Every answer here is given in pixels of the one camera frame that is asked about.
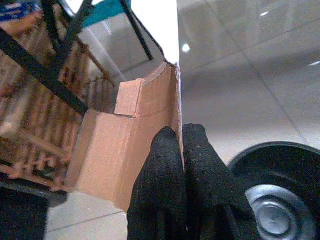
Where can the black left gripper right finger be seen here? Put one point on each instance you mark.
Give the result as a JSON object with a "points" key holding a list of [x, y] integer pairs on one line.
{"points": [[210, 185]]}

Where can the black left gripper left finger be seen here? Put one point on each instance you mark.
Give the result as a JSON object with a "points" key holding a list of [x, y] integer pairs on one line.
{"points": [[160, 180]]}

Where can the brown cardboard piece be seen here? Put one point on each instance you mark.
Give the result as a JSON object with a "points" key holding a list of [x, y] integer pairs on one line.
{"points": [[112, 155]]}

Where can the black round rubbish bin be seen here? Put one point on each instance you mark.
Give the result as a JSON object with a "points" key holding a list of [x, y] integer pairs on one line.
{"points": [[282, 180]]}

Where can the black bulky object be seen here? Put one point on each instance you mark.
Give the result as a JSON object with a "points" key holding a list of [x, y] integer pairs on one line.
{"points": [[22, 215]]}

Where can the black metal bar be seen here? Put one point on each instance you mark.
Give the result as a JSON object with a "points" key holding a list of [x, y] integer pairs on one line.
{"points": [[53, 30], [37, 70], [140, 32]]}

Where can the teal panel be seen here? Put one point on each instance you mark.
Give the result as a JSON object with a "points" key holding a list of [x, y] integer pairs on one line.
{"points": [[105, 12]]}

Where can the blue and white package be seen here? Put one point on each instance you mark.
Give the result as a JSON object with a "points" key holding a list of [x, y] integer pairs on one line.
{"points": [[15, 11]]}

